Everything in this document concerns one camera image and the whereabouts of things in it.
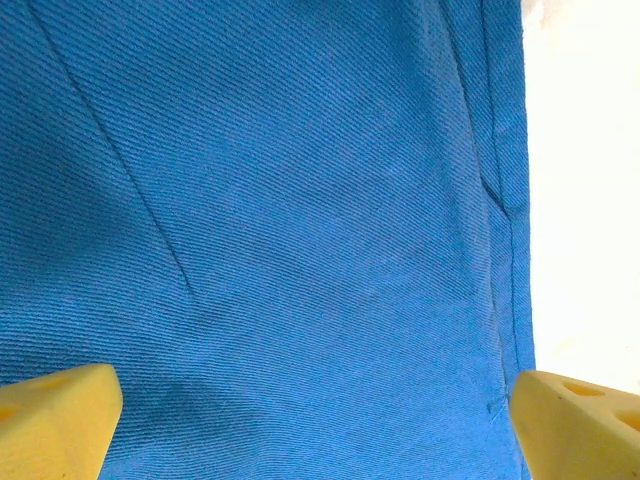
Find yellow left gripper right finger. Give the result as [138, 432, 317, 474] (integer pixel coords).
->
[508, 369, 640, 480]

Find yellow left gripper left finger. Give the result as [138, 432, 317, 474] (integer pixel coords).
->
[0, 363, 125, 480]

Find blue long pants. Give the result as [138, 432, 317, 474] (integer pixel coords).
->
[0, 0, 537, 480]

